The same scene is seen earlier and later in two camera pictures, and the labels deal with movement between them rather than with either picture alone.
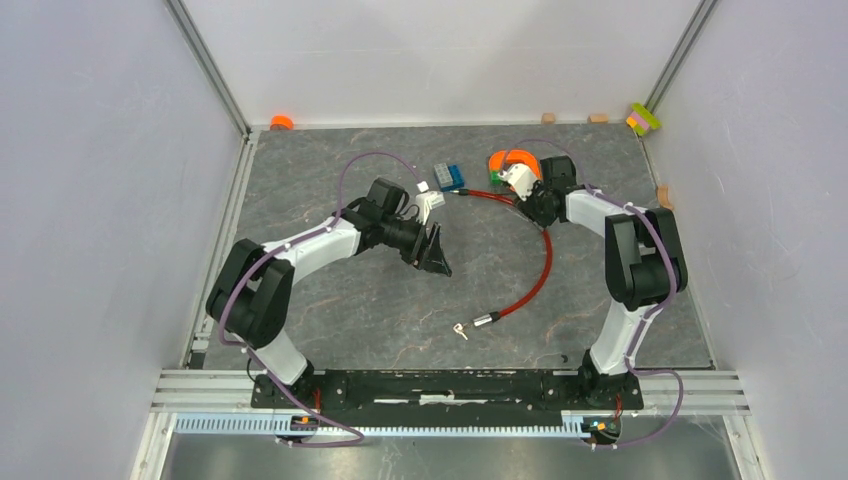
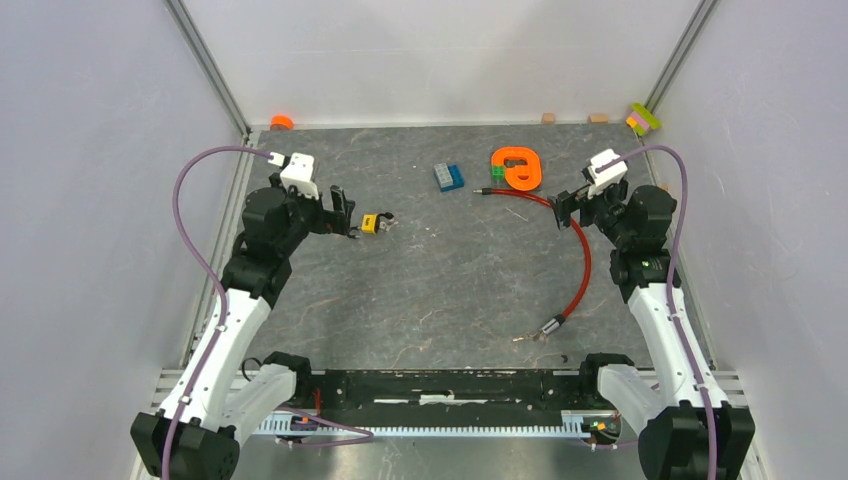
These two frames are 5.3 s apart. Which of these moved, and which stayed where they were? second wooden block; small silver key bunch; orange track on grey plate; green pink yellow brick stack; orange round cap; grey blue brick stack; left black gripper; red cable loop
Moved: small silver key bunch; left black gripper; red cable loop
Stayed: second wooden block; orange track on grey plate; orange round cap; grey blue brick stack; green pink yellow brick stack
